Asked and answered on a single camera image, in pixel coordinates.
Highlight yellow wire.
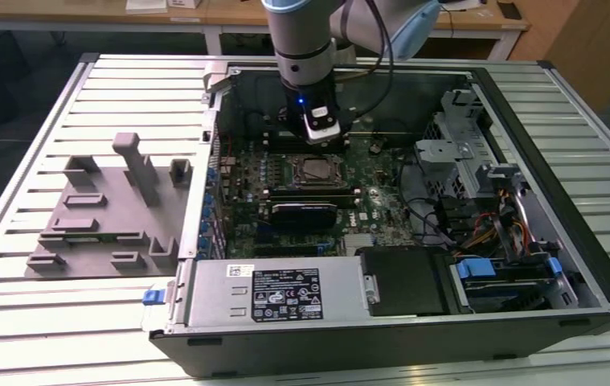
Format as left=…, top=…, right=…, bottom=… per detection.
left=457, top=229, right=499, bottom=258

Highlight black plastic shroud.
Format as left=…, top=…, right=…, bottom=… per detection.
left=358, top=244, right=453, bottom=318

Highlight grey power supply unit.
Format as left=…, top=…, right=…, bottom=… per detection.
left=182, top=257, right=372, bottom=325

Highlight thin wire locking lever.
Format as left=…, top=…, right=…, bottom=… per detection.
left=290, top=181, right=353, bottom=191

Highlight black open PC case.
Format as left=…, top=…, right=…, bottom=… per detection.
left=140, top=59, right=610, bottom=378

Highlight wooden cabinet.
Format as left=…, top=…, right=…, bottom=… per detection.
left=510, top=0, right=610, bottom=112

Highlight blue case latch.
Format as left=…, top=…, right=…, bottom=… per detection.
left=140, top=288, right=168, bottom=306

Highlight RAM slot white clips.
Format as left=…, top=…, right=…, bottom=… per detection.
left=266, top=191, right=360, bottom=197
left=266, top=144, right=352, bottom=151

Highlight green motherboard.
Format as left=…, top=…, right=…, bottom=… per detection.
left=216, top=134, right=425, bottom=259

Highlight metal socket cover frame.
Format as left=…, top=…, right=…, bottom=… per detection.
left=292, top=155, right=349, bottom=187

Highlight green RAM stick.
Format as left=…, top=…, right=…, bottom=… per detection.
left=272, top=193, right=357, bottom=207

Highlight long black expansion slot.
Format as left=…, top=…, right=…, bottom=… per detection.
left=253, top=245, right=321, bottom=257

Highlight orange wire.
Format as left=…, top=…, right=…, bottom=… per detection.
left=511, top=215, right=534, bottom=258

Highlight grey plastic parts rack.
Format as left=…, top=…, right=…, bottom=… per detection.
left=22, top=131, right=196, bottom=279

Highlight black camera cable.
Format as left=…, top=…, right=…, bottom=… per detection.
left=344, top=0, right=398, bottom=120

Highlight black phone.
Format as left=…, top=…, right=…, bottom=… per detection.
left=497, top=1, right=523, bottom=20

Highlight silver metal latch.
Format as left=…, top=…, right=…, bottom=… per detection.
left=362, top=274, right=382, bottom=306

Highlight metal drive cage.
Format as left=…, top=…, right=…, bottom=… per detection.
left=413, top=88, right=499, bottom=199

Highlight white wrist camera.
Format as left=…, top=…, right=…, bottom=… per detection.
left=301, top=105, right=344, bottom=146

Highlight black graphics card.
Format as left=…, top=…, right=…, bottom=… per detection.
left=269, top=202, right=341, bottom=232

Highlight silver finned heat sink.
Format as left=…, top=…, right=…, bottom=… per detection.
left=344, top=235, right=381, bottom=257

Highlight grey plastic drive latch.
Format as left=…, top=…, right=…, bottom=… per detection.
left=473, top=162, right=526, bottom=192

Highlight silver square CPU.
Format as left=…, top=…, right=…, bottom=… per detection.
left=304, top=158, right=336, bottom=180

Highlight black cable gold connector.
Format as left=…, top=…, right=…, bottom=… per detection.
left=334, top=0, right=391, bottom=80

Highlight CPU socket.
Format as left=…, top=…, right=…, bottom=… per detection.
left=289, top=154, right=352, bottom=191

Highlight wooden desk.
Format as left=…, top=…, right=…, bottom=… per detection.
left=0, top=0, right=531, bottom=61

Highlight blue disk carrier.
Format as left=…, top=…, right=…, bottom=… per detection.
left=455, top=256, right=565, bottom=290

